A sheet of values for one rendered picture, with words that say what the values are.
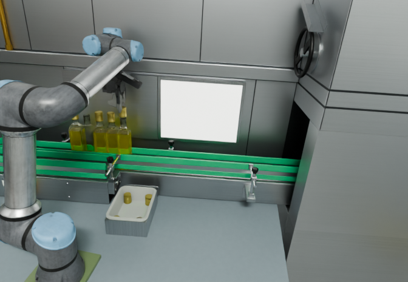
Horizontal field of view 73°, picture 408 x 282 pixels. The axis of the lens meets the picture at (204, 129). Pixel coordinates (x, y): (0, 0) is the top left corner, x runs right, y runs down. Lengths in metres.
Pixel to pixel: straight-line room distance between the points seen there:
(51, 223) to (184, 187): 0.64
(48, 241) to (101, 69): 0.55
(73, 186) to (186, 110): 0.64
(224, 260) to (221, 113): 0.68
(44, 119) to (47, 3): 0.80
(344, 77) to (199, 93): 0.65
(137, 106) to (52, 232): 0.72
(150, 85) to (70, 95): 0.61
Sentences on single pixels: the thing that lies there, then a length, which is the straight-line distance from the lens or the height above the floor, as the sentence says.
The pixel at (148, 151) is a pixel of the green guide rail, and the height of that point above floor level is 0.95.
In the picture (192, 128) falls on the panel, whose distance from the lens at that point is 1.45.
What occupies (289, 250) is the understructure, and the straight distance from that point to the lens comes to 1.47.
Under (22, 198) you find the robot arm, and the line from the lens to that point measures 1.04.
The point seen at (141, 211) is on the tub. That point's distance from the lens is 1.36.
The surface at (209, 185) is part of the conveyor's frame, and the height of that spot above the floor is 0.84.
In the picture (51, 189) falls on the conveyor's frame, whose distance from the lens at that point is 1.51.
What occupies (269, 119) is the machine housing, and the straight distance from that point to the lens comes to 1.48.
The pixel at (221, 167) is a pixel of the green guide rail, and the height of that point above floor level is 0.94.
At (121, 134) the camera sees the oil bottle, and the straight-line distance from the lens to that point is 1.37.
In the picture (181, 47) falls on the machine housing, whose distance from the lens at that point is 1.37.
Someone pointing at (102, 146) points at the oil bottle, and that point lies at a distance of 1.44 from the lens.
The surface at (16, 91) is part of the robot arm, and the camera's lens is 0.91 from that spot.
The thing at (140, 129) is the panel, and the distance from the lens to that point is 1.50.
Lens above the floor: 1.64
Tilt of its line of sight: 24 degrees down
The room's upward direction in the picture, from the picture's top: 4 degrees clockwise
